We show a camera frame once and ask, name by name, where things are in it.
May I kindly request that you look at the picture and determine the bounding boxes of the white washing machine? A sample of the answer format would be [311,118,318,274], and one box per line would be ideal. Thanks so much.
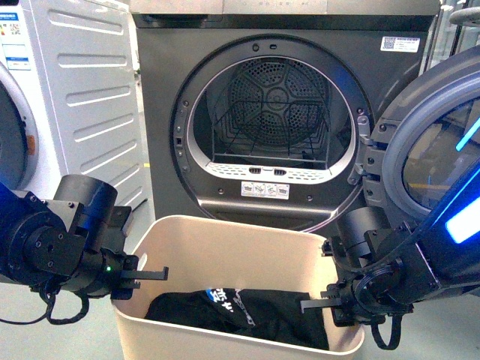
[1,1,147,208]

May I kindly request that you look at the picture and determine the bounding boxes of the beige plastic laundry hamper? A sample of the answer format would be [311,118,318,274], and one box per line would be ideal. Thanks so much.
[112,215,365,359]

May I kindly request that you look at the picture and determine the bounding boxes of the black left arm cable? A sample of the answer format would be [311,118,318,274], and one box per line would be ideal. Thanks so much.
[0,283,91,326]

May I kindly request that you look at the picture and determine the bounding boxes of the black printed t-shirt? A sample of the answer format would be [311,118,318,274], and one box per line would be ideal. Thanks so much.
[145,288,329,350]

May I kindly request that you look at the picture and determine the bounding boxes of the dark grey tumble dryer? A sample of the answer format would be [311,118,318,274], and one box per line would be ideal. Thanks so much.
[130,1,440,236]

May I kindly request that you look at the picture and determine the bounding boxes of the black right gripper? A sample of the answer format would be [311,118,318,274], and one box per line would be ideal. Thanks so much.
[300,275,386,326]

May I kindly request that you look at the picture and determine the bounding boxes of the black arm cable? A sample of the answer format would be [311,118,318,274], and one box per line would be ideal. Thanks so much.
[369,313,404,350]
[0,283,91,326]

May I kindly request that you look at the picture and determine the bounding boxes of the dark dryer door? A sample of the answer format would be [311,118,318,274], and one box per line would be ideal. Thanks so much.
[363,46,479,226]

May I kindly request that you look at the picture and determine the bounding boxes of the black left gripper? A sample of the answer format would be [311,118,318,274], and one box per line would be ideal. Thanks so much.
[76,248,169,300]

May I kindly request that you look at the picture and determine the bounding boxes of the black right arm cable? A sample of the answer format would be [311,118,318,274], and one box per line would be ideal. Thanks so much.
[369,313,404,350]

